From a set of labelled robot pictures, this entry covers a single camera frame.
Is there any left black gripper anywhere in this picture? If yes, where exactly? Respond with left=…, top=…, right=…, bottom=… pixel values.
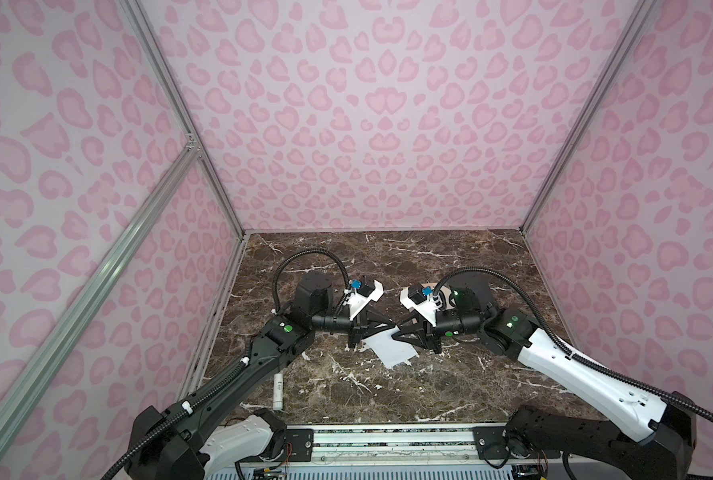
left=311, top=307, right=397, bottom=349

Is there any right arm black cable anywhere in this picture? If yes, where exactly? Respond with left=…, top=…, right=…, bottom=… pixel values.
left=431, top=266, right=713, bottom=445

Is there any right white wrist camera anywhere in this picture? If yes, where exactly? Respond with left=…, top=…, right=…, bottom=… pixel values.
left=400, top=284, right=444, bottom=326

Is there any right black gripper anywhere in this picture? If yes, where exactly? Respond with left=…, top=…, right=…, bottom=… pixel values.
left=391, top=308, right=483, bottom=355

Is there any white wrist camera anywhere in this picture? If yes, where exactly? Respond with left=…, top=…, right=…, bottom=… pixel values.
left=400, top=284, right=444, bottom=326
left=344, top=278, right=385, bottom=321

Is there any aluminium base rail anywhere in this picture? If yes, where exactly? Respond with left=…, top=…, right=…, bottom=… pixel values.
left=240, top=423, right=568, bottom=479

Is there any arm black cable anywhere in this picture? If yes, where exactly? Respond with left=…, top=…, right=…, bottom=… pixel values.
left=431, top=266, right=713, bottom=445
left=100, top=248, right=352, bottom=480

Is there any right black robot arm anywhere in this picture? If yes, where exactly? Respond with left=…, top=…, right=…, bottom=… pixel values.
left=393, top=271, right=697, bottom=479

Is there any aluminium post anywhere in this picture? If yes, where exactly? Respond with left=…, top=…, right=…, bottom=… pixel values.
left=118, top=0, right=246, bottom=239
left=520, top=0, right=662, bottom=238

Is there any left rear aluminium post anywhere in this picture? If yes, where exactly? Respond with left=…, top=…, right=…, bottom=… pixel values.
left=118, top=0, right=246, bottom=239

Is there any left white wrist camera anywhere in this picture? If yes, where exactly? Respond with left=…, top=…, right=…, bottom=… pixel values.
left=344, top=278, right=385, bottom=321

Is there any pink envelope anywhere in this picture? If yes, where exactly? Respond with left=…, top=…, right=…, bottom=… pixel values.
left=422, top=283, right=457, bottom=311

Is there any aluminium frame diagonal bar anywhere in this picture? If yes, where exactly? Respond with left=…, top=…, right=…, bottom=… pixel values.
left=0, top=143, right=202, bottom=475

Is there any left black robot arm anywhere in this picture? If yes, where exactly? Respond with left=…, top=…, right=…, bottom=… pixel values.
left=104, top=272, right=395, bottom=479

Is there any white glue stick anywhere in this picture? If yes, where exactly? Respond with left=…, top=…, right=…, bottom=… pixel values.
left=272, top=373, right=284, bottom=411

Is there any green floral letter paper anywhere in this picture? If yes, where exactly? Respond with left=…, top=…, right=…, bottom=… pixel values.
left=370, top=327, right=418, bottom=369

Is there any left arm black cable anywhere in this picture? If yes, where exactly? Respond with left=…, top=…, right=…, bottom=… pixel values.
left=100, top=248, right=352, bottom=480

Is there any right rear aluminium post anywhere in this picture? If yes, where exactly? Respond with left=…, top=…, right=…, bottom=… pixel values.
left=520, top=0, right=662, bottom=238

